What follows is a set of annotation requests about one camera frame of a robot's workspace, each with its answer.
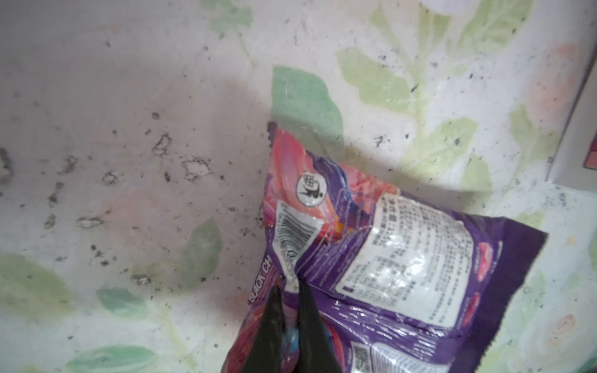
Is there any white paper bag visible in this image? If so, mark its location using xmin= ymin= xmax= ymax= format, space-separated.
xmin=547 ymin=55 xmax=596 ymax=194

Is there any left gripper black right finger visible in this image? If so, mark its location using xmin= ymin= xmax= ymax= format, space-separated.
xmin=297 ymin=280 xmax=342 ymax=373

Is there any purple snack packet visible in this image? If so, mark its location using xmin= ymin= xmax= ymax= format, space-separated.
xmin=222 ymin=122 xmax=548 ymax=372

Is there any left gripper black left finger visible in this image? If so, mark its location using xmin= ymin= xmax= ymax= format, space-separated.
xmin=242 ymin=286 xmax=284 ymax=373

